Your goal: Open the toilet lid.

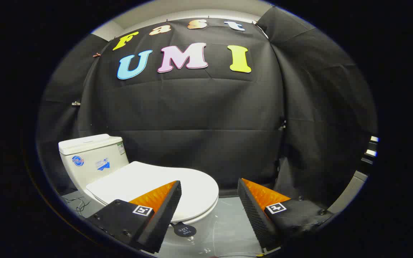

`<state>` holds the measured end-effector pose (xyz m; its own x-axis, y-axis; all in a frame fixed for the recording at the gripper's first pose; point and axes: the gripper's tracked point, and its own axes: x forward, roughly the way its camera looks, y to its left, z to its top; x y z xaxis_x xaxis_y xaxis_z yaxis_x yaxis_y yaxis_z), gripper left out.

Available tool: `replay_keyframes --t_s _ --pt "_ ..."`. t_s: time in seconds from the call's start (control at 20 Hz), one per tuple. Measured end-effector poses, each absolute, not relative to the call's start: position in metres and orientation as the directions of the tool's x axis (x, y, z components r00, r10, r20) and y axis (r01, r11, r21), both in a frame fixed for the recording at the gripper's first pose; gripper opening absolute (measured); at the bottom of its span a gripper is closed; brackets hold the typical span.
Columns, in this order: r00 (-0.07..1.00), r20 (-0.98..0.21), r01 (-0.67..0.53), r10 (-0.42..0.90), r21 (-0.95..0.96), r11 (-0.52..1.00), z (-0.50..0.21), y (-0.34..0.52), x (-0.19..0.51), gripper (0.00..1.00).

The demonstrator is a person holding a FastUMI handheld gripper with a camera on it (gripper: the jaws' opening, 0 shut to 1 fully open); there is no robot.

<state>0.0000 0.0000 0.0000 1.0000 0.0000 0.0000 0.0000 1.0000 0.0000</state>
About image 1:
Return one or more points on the white toilet seat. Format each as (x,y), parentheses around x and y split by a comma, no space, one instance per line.
(208,214)

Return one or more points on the grey board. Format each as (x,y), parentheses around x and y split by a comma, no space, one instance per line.
(350,190)

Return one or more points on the white black striped object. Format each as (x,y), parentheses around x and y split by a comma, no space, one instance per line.
(371,152)

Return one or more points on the black round lid tag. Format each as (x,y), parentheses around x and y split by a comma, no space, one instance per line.
(185,229)

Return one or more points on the white toilet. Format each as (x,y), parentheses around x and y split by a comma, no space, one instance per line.
(91,168)

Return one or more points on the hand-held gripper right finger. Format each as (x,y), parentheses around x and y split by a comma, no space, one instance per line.
(255,215)

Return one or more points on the black backdrop cloth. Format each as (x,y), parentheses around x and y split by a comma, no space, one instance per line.
(192,107)

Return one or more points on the white toilet lid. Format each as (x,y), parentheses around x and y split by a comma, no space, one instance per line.
(138,179)

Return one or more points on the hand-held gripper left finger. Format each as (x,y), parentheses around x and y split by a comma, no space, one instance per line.
(163,218)

